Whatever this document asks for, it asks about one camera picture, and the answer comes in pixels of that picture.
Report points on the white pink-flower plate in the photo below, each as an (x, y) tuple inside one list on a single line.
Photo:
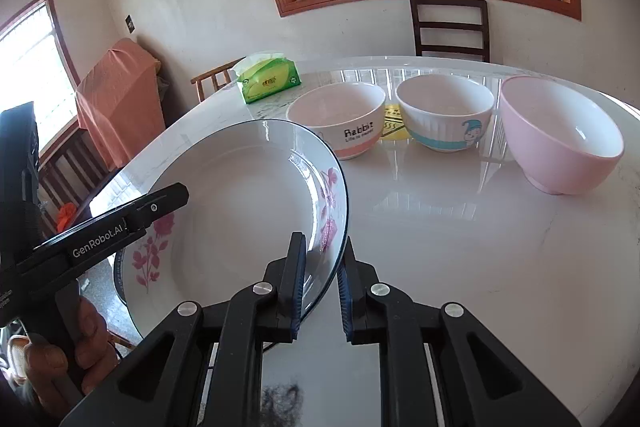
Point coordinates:
[(240, 207)]

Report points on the green tissue pack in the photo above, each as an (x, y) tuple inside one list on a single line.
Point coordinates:
[(267, 79)]

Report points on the small wood-framed window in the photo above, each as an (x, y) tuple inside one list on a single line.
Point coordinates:
[(30, 72)]

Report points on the dark wooden slat-back chair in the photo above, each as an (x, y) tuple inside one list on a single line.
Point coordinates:
[(450, 34)]

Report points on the light wooden chair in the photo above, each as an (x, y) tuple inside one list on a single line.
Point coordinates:
[(215, 79)]

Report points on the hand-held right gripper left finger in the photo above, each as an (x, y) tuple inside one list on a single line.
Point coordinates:
[(299, 279)]

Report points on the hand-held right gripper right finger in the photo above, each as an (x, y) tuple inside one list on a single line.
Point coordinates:
[(344, 302)]

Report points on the dark blue patterned plate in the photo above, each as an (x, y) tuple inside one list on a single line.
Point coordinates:
[(119, 279)]

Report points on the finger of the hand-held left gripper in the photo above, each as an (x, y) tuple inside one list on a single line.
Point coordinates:
[(160, 203)]

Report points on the white ribbed bowl teal band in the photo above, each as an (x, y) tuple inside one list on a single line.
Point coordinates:
[(442, 107)]

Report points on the yellow warning sticker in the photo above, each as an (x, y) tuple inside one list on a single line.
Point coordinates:
[(395, 124)]

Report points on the white bowl with pink band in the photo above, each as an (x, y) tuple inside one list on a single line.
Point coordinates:
[(335, 112)]

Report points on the dark wall switch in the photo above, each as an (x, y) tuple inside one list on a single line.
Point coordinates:
[(130, 24)]

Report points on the person's left hand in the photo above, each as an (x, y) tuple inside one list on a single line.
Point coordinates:
[(92, 342)]

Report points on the small orange object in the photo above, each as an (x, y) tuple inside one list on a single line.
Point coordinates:
[(66, 217)]

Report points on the dark wooden armchair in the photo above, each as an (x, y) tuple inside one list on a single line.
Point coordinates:
[(75, 167)]

